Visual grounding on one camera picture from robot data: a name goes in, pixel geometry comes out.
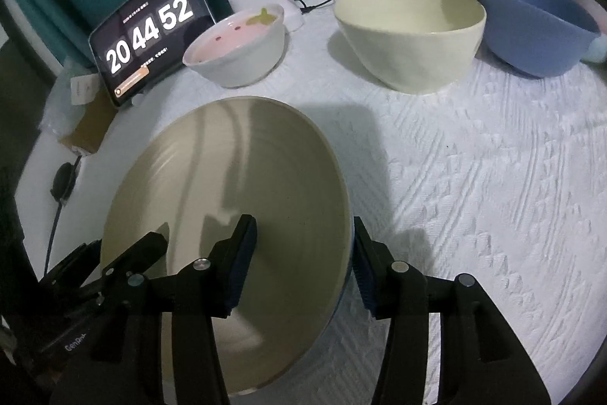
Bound white quilted table cover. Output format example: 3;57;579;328
19;0;607;405

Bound cardboard box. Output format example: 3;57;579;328
58;89;119;154

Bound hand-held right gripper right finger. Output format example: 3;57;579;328
353;216;553;405

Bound pale pink bowl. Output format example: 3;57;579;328
569;0;607;38

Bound black round device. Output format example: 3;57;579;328
50;163;77;202

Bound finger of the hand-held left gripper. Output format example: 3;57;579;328
101;232;170;294
39;240;103;293

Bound thin black cable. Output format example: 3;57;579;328
44;156;83;277

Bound tablet with clock display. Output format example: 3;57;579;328
88;0;216;108

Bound clear plastic bag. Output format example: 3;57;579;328
40;56;102;135

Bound beige plate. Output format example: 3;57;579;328
99;96;354;396

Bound cream bowl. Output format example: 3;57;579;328
334;0;487;95

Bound large blue bowl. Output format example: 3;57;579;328
449;0;602;78

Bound pink strawberry bowl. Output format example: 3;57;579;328
182;3;286;89

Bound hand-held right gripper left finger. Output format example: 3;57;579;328
50;214;259;405

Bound light blue bowl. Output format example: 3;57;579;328
581;39;607;64

